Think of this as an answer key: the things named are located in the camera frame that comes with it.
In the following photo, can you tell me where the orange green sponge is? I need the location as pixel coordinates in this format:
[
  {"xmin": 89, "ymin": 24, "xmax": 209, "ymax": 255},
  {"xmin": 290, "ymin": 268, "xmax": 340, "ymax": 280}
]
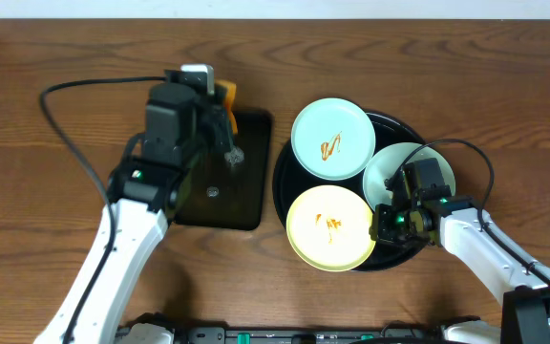
[{"xmin": 215, "ymin": 79, "xmax": 238, "ymax": 135}]

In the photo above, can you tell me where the light blue plate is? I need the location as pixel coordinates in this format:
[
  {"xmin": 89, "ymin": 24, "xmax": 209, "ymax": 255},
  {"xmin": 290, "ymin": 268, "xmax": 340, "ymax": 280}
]
[
  {"xmin": 362, "ymin": 142, "xmax": 456, "ymax": 210},
  {"xmin": 290, "ymin": 97, "xmax": 376, "ymax": 181}
]

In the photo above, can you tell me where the yellow plate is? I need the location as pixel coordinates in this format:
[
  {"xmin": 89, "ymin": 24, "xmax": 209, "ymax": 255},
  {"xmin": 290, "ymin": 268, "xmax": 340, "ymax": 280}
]
[{"xmin": 286, "ymin": 185, "xmax": 375, "ymax": 272}]

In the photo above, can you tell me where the light blue plate top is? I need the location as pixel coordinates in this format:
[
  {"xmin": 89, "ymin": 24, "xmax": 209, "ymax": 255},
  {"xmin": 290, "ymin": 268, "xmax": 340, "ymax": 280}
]
[{"xmin": 290, "ymin": 97, "xmax": 376, "ymax": 181}]

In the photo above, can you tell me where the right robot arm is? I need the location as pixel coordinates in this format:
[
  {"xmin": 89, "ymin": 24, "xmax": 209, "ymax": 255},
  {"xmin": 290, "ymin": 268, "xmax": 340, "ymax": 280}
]
[{"xmin": 366, "ymin": 181, "xmax": 550, "ymax": 343}]

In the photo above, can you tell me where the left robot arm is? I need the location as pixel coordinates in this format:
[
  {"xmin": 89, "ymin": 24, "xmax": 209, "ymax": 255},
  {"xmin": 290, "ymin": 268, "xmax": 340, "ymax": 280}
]
[{"xmin": 36, "ymin": 84, "xmax": 238, "ymax": 343}]

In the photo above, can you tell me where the black rectangular water tray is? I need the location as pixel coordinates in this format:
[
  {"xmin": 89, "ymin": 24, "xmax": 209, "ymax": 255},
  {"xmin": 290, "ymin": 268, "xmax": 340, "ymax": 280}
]
[{"xmin": 174, "ymin": 109, "xmax": 272, "ymax": 231}]

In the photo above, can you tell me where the black round tray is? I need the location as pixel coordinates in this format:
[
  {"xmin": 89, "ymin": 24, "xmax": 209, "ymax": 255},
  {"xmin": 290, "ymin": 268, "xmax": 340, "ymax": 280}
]
[{"xmin": 272, "ymin": 110, "xmax": 425, "ymax": 272}]

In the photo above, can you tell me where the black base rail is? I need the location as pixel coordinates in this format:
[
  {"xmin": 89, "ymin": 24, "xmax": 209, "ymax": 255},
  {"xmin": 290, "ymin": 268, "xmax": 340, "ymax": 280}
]
[{"xmin": 116, "ymin": 325, "xmax": 448, "ymax": 344}]

